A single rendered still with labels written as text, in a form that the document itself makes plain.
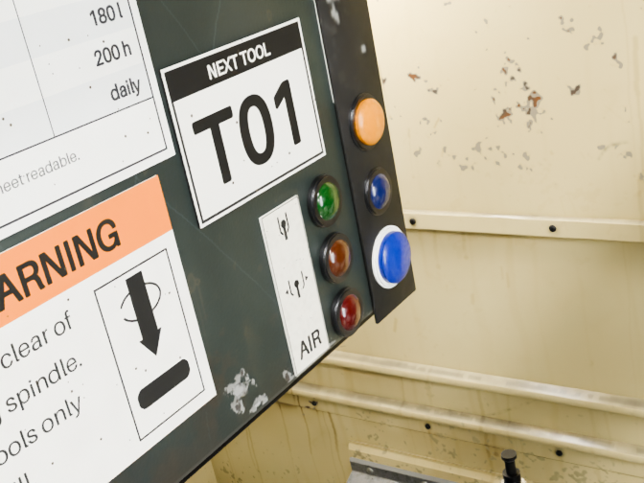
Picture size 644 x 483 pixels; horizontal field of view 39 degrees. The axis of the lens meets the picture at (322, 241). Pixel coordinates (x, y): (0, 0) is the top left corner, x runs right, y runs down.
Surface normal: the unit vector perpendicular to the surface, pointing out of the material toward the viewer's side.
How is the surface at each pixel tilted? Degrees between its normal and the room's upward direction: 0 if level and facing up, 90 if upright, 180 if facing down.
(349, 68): 90
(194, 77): 90
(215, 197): 90
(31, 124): 90
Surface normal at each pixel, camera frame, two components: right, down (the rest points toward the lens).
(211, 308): 0.81, 0.06
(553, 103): -0.55, 0.40
